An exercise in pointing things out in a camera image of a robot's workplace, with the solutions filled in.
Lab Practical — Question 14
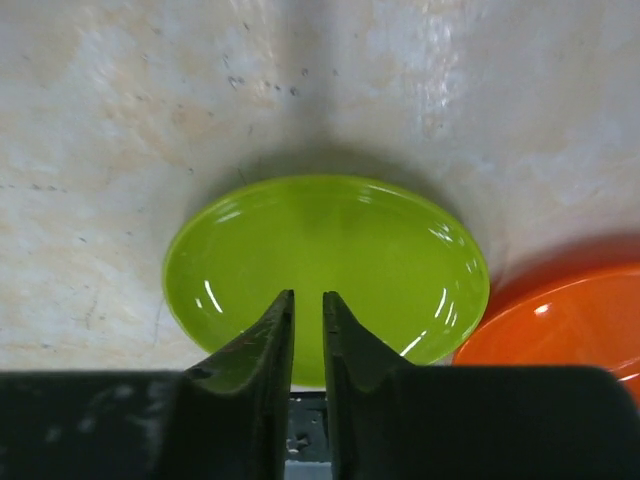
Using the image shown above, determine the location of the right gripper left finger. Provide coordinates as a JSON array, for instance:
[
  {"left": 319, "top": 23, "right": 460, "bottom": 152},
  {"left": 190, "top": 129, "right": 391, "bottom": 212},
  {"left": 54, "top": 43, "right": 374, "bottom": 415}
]
[{"left": 1, "top": 290, "right": 294, "bottom": 479}]

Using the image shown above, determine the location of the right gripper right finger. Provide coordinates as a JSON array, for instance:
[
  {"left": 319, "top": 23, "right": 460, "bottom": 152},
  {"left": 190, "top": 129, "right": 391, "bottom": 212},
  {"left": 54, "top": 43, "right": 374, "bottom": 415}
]
[{"left": 323, "top": 292, "right": 639, "bottom": 479}]

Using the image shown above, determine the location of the green plate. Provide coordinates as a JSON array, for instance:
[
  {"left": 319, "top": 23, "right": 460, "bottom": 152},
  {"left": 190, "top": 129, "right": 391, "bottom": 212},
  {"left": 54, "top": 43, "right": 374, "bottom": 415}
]
[{"left": 162, "top": 175, "right": 490, "bottom": 387}]

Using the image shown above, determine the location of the orange plate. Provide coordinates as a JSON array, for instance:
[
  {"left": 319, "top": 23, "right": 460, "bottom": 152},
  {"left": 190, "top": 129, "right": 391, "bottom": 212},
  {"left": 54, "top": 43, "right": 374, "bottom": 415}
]
[{"left": 453, "top": 261, "right": 639, "bottom": 400}]

